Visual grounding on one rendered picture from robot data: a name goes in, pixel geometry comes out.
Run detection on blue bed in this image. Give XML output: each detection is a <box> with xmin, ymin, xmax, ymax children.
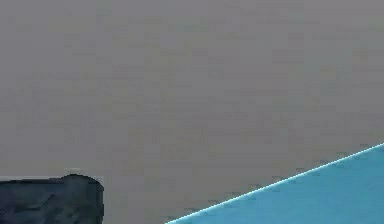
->
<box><xmin>165</xmin><ymin>142</ymin><xmax>384</xmax><ymax>224</ymax></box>

